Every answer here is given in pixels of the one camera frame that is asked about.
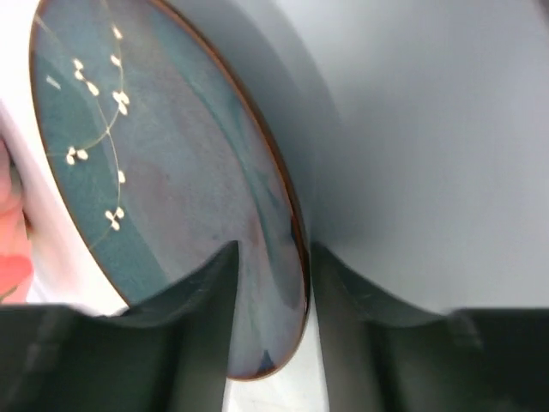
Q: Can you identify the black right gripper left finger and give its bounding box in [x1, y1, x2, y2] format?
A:
[1, 241, 238, 411]

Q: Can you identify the pink plastic bag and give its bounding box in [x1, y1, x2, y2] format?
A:
[0, 140, 34, 304]

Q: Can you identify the dark teal ceramic plate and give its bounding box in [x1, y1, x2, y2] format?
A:
[30, 1, 309, 380]

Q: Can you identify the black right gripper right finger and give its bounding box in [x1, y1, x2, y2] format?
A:
[311, 243, 548, 411]

